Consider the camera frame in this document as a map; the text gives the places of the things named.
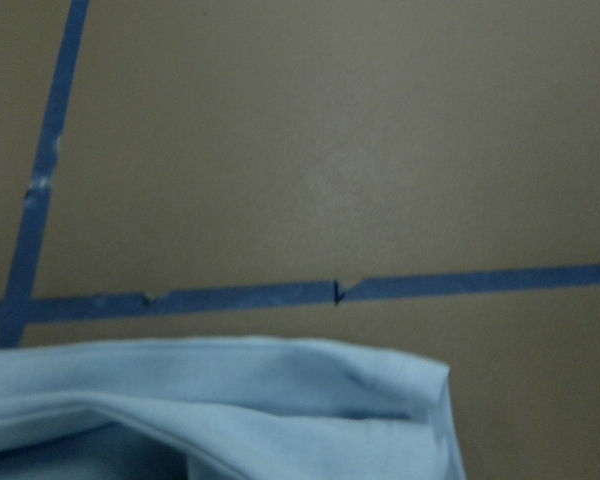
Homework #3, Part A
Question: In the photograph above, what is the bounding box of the blue tape strip lengthwise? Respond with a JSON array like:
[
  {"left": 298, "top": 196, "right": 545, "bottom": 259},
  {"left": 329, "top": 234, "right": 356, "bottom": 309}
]
[{"left": 0, "top": 1, "right": 89, "bottom": 349}]

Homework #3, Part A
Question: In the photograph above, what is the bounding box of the light blue t-shirt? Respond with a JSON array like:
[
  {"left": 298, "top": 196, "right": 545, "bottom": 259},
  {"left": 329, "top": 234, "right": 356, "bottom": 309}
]
[{"left": 0, "top": 337, "right": 465, "bottom": 479}]

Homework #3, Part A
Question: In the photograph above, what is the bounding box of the blue tape strip crosswise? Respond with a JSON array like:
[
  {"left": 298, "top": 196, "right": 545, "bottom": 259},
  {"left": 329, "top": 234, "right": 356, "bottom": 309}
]
[{"left": 29, "top": 264, "right": 600, "bottom": 323}]

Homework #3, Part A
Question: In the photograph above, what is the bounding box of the brown paper table cover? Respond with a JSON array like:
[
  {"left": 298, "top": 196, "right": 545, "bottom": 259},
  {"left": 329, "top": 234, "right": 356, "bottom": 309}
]
[{"left": 0, "top": 1, "right": 600, "bottom": 479}]

